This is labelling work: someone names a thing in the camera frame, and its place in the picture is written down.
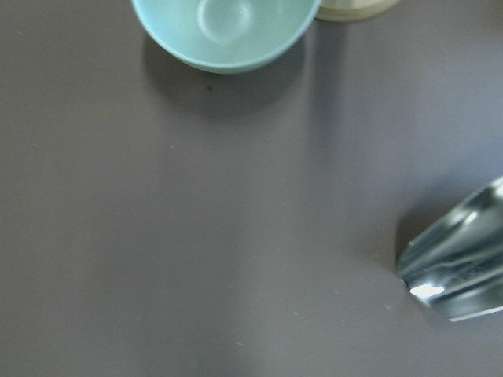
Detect shiny metal scoop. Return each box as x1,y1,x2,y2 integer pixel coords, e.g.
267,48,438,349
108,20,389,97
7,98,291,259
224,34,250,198
396,178,502,322

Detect mint green bowl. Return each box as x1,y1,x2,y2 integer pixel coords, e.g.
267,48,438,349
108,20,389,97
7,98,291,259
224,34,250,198
131,0,321,75

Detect round wooden stand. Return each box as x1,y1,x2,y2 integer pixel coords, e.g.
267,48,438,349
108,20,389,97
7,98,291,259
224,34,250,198
315,0,400,22

